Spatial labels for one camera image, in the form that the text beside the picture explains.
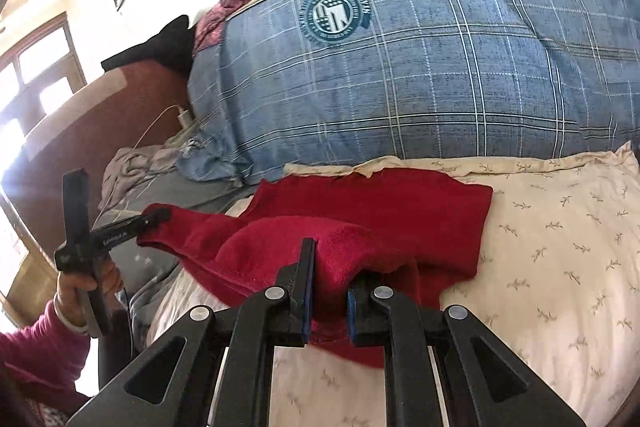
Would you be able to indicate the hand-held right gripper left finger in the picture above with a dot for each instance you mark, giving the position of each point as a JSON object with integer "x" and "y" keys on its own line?
{"x": 307, "y": 287}

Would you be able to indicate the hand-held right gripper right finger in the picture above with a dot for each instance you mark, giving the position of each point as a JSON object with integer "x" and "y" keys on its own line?
{"x": 354, "y": 312}

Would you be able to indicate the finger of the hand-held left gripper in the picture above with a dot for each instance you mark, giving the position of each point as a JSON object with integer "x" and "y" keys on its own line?
{"x": 132, "y": 224}

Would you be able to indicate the red sweater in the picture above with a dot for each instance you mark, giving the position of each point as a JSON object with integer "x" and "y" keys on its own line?
{"x": 350, "y": 217}

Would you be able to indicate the person's left forearm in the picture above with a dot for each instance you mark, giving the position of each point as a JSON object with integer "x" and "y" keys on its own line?
{"x": 35, "y": 357}

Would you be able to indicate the person's left hand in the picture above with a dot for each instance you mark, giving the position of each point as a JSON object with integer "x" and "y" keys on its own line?
{"x": 72, "y": 294}

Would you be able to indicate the grey striped star blanket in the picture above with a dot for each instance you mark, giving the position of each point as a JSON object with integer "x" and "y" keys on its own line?
{"x": 150, "y": 277}

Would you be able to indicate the light grey crumpled cloth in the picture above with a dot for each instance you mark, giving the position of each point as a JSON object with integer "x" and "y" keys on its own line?
{"x": 135, "y": 164}

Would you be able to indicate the brown wooden headboard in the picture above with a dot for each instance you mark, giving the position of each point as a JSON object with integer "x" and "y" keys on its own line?
{"x": 125, "y": 107}

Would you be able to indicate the white charger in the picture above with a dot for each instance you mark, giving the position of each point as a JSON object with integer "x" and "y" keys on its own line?
{"x": 185, "y": 117}

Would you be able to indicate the wooden framed window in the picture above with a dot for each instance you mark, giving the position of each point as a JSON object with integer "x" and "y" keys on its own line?
{"x": 70, "y": 52}

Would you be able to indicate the black cloth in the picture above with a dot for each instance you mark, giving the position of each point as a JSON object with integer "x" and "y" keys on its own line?
{"x": 155, "y": 44}

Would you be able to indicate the cream leaf-print sheet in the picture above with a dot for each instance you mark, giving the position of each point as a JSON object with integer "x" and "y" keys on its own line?
{"x": 550, "y": 257}

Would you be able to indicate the maroon patterned cloth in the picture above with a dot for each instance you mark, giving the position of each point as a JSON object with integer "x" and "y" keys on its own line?
{"x": 220, "y": 14}

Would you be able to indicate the blue plaid quilt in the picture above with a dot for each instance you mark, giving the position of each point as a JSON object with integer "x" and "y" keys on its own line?
{"x": 425, "y": 82}

